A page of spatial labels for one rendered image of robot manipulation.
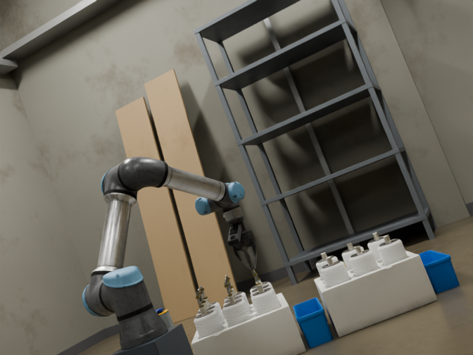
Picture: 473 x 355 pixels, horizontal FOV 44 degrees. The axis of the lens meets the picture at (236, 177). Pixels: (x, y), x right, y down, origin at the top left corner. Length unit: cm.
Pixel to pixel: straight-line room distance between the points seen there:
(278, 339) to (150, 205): 263
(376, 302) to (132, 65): 341
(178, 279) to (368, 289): 247
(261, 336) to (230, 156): 262
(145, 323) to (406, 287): 99
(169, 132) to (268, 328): 269
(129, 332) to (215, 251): 256
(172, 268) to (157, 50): 180
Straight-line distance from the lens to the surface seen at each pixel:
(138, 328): 182
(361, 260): 227
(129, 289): 183
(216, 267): 433
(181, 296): 450
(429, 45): 438
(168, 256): 455
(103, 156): 523
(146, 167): 201
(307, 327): 226
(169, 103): 470
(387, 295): 227
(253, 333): 223
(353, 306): 226
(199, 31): 422
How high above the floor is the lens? 54
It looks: 4 degrees up
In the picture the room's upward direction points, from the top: 21 degrees counter-clockwise
